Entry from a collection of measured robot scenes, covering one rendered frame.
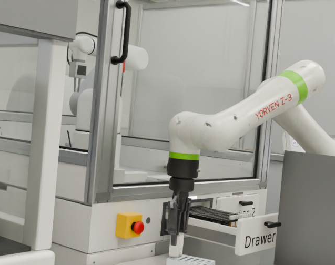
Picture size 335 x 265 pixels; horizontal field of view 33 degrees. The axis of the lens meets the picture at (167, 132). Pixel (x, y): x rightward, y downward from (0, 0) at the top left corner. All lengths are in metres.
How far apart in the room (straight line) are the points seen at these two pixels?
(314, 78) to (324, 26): 1.74
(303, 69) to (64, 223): 0.87
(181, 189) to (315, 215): 0.45
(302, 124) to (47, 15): 1.09
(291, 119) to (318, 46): 1.60
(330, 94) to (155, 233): 1.86
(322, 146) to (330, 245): 0.37
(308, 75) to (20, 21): 0.98
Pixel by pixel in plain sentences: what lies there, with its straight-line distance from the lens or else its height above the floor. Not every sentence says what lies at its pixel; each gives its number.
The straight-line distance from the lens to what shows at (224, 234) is 1.80.
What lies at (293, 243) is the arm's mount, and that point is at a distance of 1.91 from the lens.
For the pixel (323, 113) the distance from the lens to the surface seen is 3.49.
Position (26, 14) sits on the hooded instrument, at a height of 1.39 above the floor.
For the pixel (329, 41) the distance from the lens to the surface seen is 3.53.
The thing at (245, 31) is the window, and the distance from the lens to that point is 2.28.
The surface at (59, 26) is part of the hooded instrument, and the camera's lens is 1.23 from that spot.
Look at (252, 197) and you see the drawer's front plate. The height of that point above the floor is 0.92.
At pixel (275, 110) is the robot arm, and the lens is 1.71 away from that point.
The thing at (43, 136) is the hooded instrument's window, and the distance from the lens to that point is 1.22.
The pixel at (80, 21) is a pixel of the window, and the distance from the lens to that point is 1.79.
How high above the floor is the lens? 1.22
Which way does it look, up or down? 2 degrees down
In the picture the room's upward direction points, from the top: 5 degrees clockwise
